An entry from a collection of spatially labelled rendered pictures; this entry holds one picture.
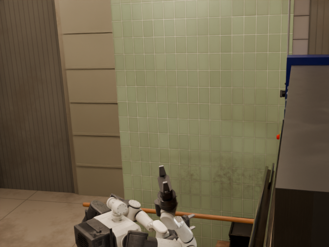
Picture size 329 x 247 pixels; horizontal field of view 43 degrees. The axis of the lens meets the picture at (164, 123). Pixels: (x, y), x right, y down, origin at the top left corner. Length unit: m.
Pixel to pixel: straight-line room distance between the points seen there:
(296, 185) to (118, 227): 1.44
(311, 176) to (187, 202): 3.22
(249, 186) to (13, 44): 3.71
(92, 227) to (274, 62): 2.12
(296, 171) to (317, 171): 0.04
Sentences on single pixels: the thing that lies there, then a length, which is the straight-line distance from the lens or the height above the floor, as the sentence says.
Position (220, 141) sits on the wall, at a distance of 3.82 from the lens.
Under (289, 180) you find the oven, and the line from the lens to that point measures 0.93.
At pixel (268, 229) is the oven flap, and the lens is 1.49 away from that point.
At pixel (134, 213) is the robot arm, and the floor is 1.27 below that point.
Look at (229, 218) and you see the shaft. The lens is 2.67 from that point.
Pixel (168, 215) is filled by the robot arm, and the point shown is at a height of 1.51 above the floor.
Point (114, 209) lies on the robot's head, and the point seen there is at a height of 1.48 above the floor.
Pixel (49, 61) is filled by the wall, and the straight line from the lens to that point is 5.79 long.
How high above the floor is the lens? 2.46
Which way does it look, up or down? 15 degrees down
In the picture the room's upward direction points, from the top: 2 degrees counter-clockwise
